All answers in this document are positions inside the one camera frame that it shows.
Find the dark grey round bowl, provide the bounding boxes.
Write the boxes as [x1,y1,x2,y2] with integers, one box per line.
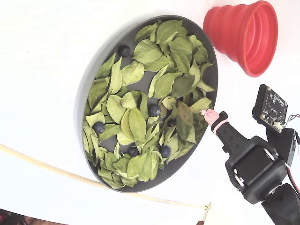
[73,15,219,194]

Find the red white black servo wire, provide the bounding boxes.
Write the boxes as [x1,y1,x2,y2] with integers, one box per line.
[284,161,300,196]

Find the thin wooden stick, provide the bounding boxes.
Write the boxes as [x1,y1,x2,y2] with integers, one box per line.
[0,143,211,211]

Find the black camera module with lens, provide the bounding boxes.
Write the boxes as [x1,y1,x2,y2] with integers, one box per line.
[252,83,288,134]

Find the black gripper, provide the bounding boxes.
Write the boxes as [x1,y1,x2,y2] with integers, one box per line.
[201,109,288,205]

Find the pile of green leaves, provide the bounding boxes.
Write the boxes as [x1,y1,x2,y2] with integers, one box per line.
[82,20,216,190]

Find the dark blueberry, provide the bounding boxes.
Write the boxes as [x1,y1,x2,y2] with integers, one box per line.
[92,121,106,135]
[127,146,140,158]
[158,145,172,158]
[147,104,162,117]
[117,45,131,58]

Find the red collapsible silicone cup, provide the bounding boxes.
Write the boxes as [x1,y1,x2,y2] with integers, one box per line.
[202,0,279,78]

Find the black camera housing box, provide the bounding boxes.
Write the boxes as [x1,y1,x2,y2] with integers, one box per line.
[266,127,300,167]

